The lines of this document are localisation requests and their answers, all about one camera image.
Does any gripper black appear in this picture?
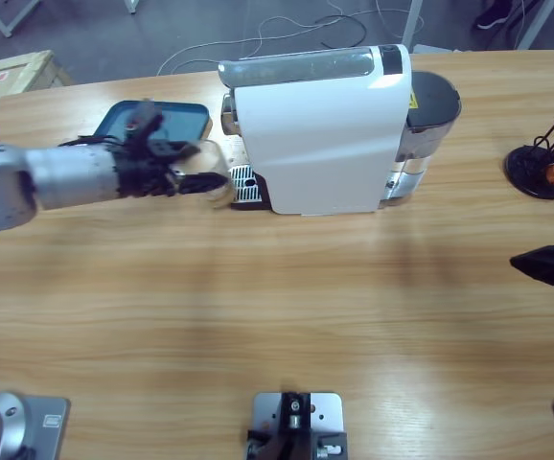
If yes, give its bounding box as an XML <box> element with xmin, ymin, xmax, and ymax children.
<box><xmin>111</xmin><ymin>138</ymin><xmax>233</xmax><ymax>200</ymax></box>

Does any clear glass cup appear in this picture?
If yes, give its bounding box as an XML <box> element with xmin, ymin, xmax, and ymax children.
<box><xmin>169</xmin><ymin>140</ymin><xmax>236</xmax><ymax>210</ymax></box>

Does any silver coffee machine lever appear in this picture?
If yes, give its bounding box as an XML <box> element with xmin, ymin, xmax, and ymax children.
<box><xmin>218</xmin><ymin>46</ymin><xmax>379</xmax><ymax>90</ymax></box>

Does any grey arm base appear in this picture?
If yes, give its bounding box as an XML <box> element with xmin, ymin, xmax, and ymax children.
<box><xmin>0</xmin><ymin>391</ymin><xmax>71</xmax><ymax>460</ymax></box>

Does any white capsule coffee machine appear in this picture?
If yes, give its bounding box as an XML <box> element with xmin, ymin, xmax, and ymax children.
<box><xmin>221</xmin><ymin>43</ymin><xmax>415</xmax><ymax>217</ymax></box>

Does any teal plastic tray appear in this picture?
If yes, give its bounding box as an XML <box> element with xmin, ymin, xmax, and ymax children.
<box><xmin>93</xmin><ymin>99</ymin><xmax>211</xmax><ymax>148</ymax></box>

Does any black drip tray silver grill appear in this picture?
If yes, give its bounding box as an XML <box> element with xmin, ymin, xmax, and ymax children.
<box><xmin>227</xmin><ymin>164</ymin><xmax>273</xmax><ymax>212</ymax></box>

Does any black capsule holder stand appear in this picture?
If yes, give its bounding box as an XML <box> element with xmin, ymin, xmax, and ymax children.
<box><xmin>504</xmin><ymin>85</ymin><xmax>554</xmax><ymax>200</ymax></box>

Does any clear water tank black lid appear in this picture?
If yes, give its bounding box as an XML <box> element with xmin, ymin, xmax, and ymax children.
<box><xmin>391</xmin><ymin>70</ymin><xmax>463</xmax><ymax>202</ymax></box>

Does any slanted white metal leg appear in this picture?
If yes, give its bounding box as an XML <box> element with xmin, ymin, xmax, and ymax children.
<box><xmin>516</xmin><ymin>0</ymin><xmax>554</xmax><ymax>50</ymax></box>

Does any wooden crate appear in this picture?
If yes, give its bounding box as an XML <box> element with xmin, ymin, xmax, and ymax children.
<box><xmin>0</xmin><ymin>50</ymin><xmax>72</xmax><ymax>145</ymax></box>

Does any black shoe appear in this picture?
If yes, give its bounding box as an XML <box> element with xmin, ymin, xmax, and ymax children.
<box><xmin>472</xmin><ymin>0</ymin><xmax>513</xmax><ymax>30</ymax></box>

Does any wrist black camera bracket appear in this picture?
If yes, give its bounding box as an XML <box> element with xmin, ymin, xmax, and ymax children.
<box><xmin>126</xmin><ymin>98</ymin><xmax>166</xmax><ymax>145</ymax></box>

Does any long white floor cable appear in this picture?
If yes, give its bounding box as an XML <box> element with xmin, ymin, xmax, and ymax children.
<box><xmin>156</xmin><ymin>16</ymin><xmax>326</xmax><ymax>77</ymax></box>

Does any black floor cable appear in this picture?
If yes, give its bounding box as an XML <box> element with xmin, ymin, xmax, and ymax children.
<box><xmin>314</xmin><ymin>13</ymin><xmax>368</xmax><ymax>49</ymax></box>

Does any white metal table frame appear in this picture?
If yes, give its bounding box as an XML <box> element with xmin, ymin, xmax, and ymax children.
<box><xmin>0</xmin><ymin>0</ymin><xmax>43</xmax><ymax>38</ymax></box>

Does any thin white looped cable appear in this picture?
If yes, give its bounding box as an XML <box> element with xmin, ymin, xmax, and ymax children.
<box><xmin>327</xmin><ymin>0</ymin><xmax>422</xmax><ymax>38</ymax></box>

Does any white metal post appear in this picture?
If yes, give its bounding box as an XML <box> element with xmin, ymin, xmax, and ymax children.
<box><xmin>401</xmin><ymin>0</ymin><xmax>425</xmax><ymax>47</ymax></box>

